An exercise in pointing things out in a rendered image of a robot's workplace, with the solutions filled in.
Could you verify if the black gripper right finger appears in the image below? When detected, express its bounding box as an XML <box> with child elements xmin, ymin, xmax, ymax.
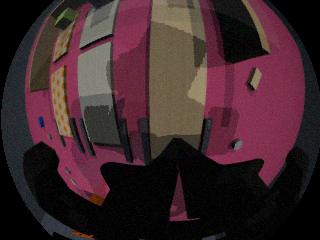
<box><xmin>177</xmin><ymin>137</ymin><xmax>265</xmax><ymax>220</ymax></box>

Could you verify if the blue disc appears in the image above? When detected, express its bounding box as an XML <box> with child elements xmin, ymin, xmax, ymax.
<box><xmin>39</xmin><ymin>116</ymin><xmax>45</xmax><ymax>128</ymax></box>

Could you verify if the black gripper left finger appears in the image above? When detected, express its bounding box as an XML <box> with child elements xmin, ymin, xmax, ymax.
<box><xmin>100</xmin><ymin>137</ymin><xmax>179</xmax><ymax>213</ymax></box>

